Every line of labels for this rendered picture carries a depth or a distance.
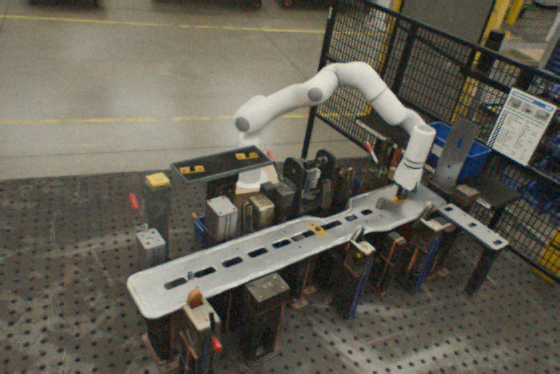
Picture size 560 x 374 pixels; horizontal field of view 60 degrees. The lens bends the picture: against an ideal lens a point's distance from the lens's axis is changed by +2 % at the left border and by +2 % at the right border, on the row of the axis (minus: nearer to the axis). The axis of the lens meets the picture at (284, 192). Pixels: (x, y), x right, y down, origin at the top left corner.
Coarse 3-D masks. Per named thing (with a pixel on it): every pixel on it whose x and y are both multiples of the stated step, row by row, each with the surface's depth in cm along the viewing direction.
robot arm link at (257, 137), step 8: (256, 96) 217; (264, 96) 218; (264, 128) 221; (240, 136) 221; (248, 136) 219; (256, 136) 219; (264, 136) 221; (240, 144) 220; (248, 144) 218; (256, 144) 219
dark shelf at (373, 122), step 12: (360, 120) 258; (372, 120) 260; (372, 132) 252; (384, 132) 250; (396, 132) 252; (396, 144) 241; (432, 168) 227; (468, 180) 221; (480, 180) 222; (492, 180) 224; (480, 192) 213; (492, 192) 215; (504, 192) 216; (516, 192) 218; (480, 204) 211; (492, 204) 207; (504, 204) 210
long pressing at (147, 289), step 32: (384, 192) 207; (416, 192) 211; (288, 224) 179; (320, 224) 182; (352, 224) 185; (384, 224) 188; (192, 256) 157; (224, 256) 160; (288, 256) 165; (128, 288) 144; (160, 288) 145; (192, 288) 146; (224, 288) 149
